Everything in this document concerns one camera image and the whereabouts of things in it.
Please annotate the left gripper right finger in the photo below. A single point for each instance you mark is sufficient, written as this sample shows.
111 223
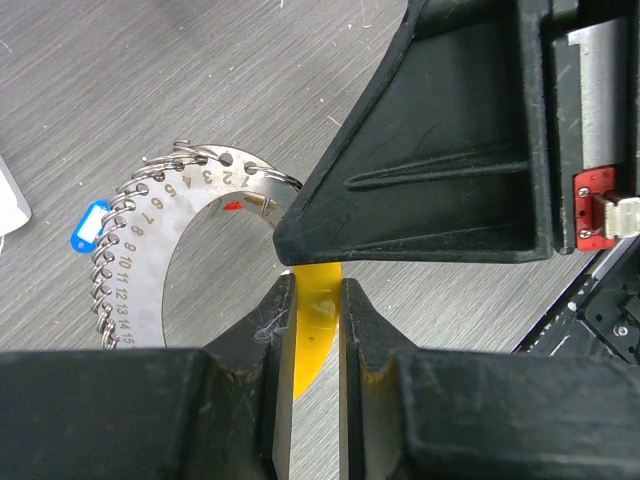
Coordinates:
412 413

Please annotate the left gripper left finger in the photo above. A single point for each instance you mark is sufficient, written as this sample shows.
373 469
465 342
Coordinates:
222 411

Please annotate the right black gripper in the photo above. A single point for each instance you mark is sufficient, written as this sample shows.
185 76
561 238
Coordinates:
443 159

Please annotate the metal numbered keyring organizer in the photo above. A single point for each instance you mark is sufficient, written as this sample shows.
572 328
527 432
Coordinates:
148 215

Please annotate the blue tag key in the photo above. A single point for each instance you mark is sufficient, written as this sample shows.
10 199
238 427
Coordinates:
84 237

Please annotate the yellow key tag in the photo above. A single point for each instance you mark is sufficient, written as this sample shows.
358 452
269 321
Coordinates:
257 201

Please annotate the white silver clothes rack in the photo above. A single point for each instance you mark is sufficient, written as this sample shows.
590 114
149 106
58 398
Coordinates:
14 209

